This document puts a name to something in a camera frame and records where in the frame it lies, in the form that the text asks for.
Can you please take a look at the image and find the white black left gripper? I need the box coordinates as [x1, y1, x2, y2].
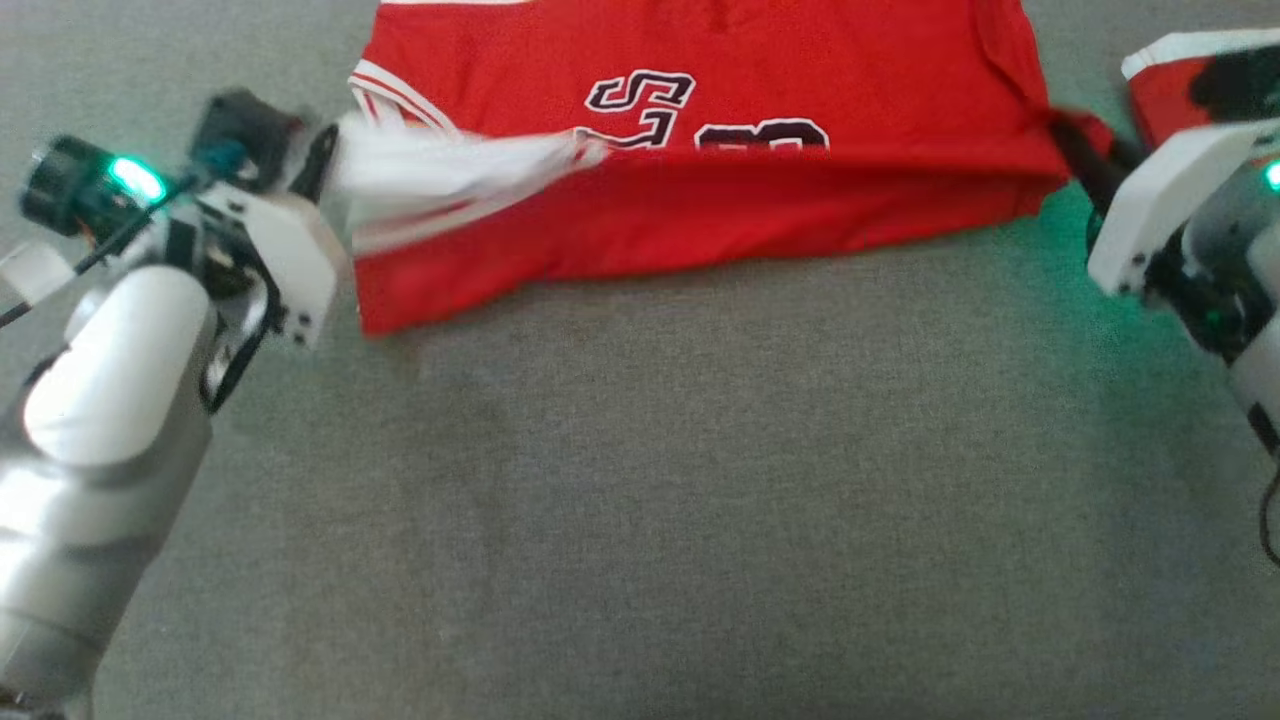
[195, 123, 348, 349]

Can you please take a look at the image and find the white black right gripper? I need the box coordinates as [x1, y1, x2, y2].
[1045, 112, 1280, 297]

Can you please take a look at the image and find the white cable tag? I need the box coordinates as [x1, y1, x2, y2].
[0, 240, 78, 307]

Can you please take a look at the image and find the yellow and grey sofa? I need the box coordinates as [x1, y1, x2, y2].
[0, 0, 1280, 720]

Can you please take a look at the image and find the red basketball jersey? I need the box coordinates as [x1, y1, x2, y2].
[330, 0, 1116, 338]

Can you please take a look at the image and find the red basketball shorts white trim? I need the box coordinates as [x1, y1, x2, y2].
[1120, 28, 1280, 151]

